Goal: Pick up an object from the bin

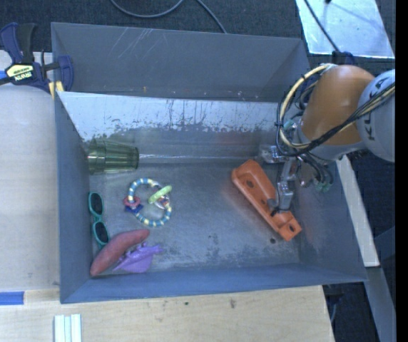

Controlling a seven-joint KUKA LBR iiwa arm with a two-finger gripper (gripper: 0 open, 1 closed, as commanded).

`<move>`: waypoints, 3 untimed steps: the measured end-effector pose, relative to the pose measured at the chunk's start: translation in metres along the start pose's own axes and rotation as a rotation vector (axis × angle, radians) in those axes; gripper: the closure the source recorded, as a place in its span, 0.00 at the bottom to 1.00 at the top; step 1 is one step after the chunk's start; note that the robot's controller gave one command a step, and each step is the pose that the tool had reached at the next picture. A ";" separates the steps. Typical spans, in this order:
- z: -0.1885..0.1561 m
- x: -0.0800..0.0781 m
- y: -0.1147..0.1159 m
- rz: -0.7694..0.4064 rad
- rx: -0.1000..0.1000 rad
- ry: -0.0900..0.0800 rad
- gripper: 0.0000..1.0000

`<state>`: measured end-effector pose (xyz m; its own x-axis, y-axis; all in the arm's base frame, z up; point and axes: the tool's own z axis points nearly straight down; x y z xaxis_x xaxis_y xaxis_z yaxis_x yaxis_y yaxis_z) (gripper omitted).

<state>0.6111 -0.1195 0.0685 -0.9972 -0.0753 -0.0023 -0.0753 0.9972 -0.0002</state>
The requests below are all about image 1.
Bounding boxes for teal sunglasses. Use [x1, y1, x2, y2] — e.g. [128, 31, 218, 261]
[87, 190, 111, 249]

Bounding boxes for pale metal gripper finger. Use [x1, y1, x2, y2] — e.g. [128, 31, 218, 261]
[267, 181, 295, 216]
[259, 144, 287, 165]

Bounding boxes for red-brown toy sweet potato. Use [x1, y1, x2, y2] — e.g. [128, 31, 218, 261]
[89, 228, 151, 278]

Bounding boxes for orange plastic holder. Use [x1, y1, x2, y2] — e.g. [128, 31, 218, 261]
[230, 159, 303, 242]

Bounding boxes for multicoloured ring rattle toy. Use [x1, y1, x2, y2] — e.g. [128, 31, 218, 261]
[123, 177, 174, 228]

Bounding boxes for pale wood board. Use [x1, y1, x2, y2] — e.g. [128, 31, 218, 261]
[0, 83, 62, 294]

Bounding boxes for purple toy animal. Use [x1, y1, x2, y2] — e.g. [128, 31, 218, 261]
[111, 242, 165, 274]

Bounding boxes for grey metal bin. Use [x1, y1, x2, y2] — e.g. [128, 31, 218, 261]
[50, 21, 369, 305]

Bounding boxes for green plastic cup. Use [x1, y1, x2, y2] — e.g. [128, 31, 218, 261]
[85, 140, 140, 175]

